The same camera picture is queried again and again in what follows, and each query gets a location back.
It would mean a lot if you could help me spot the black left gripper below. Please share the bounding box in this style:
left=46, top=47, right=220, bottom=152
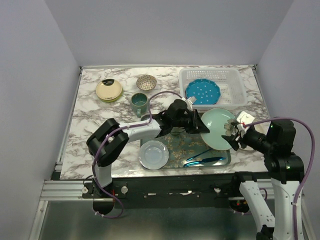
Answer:
left=171, top=109, right=210, bottom=134

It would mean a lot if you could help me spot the pale aqua brown-rimmed plate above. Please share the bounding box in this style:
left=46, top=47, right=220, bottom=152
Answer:
left=200, top=108, right=235, bottom=151

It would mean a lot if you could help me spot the blue polka dot plate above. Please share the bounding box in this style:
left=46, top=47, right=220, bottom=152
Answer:
left=185, top=78, right=221, bottom=105

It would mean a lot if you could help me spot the cream plate with black mark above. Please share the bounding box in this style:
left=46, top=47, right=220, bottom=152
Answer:
left=95, top=78, right=123, bottom=102

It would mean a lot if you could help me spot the cream sweet bear plate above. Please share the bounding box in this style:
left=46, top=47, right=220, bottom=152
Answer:
left=243, top=124, right=267, bottom=151

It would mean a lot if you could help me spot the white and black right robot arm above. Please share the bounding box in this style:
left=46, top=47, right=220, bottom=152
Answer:
left=223, top=118, right=305, bottom=240

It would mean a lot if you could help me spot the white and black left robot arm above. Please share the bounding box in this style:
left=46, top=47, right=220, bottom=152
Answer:
left=86, top=99, right=210, bottom=198

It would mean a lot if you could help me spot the white perforated plastic bin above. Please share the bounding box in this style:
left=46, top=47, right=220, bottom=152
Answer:
left=179, top=67, right=248, bottom=112

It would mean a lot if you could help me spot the light green ceramic cup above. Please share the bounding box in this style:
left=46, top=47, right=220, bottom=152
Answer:
left=170, top=129, right=185, bottom=135

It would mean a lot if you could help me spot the teal floral serving tray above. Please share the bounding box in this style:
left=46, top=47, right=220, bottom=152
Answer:
left=155, top=128, right=231, bottom=170

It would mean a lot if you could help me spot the blue metallic spoon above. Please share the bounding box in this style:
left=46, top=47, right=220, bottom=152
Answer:
left=186, top=149, right=211, bottom=162

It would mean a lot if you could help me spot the blue metallic knife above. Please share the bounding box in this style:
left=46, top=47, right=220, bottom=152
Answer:
left=183, top=157, right=226, bottom=168

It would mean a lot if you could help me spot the light blue scalloped plate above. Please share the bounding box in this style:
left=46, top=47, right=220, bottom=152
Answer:
left=138, top=140, right=169, bottom=170

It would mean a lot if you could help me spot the teal glazed ceramic mug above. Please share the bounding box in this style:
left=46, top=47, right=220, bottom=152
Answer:
left=130, top=92, right=149, bottom=118

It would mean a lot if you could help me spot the patterned small ceramic bowl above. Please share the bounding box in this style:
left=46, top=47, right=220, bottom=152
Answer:
left=136, top=74, right=157, bottom=91

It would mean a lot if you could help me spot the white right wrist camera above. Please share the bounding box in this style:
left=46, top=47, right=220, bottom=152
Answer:
left=235, top=111, right=255, bottom=132

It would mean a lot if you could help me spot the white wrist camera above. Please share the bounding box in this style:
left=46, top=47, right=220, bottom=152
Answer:
left=182, top=96, right=197, bottom=108
left=235, top=111, right=255, bottom=132

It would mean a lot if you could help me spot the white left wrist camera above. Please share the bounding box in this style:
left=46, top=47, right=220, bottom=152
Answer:
left=182, top=96, right=197, bottom=108

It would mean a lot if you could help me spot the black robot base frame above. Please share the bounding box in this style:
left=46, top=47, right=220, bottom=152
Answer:
left=82, top=173, right=248, bottom=210

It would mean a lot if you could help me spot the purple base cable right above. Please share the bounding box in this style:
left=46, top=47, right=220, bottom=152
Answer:
left=233, top=187, right=268, bottom=216

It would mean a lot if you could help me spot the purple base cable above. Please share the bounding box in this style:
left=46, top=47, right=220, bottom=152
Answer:
left=93, top=192, right=125, bottom=220
left=233, top=187, right=268, bottom=216

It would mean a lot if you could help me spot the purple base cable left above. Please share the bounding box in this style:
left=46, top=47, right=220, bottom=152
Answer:
left=93, top=192, right=125, bottom=220

